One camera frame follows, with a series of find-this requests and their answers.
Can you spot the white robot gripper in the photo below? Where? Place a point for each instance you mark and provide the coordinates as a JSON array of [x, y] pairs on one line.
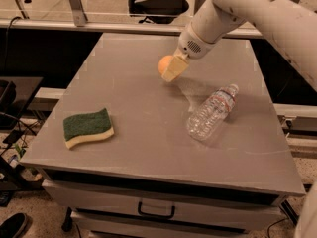
[[192, 45]]

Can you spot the orange ball fruit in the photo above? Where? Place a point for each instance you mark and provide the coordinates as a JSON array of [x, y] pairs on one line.
[[164, 63]]

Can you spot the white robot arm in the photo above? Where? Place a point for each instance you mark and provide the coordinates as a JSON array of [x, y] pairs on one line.
[[290, 28]]

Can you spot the green and yellow sponge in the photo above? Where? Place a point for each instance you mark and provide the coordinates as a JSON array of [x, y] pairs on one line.
[[87, 127]]

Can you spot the clear plastic water bottle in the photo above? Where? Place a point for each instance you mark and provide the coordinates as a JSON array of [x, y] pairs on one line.
[[205, 120]]

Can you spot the black office chair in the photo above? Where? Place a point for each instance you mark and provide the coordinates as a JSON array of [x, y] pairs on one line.
[[157, 11]]

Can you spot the grey drawer cabinet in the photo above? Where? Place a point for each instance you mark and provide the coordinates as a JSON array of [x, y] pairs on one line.
[[223, 187]]

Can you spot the black side table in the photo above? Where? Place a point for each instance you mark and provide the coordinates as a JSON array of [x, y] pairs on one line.
[[16, 95]]

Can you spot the black shoe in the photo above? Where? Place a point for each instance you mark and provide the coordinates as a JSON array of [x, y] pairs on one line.
[[14, 226]]

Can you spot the metal railing frame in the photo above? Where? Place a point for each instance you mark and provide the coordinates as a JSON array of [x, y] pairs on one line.
[[101, 16]]

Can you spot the black drawer handle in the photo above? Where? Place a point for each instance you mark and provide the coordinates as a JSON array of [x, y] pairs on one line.
[[158, 212]]

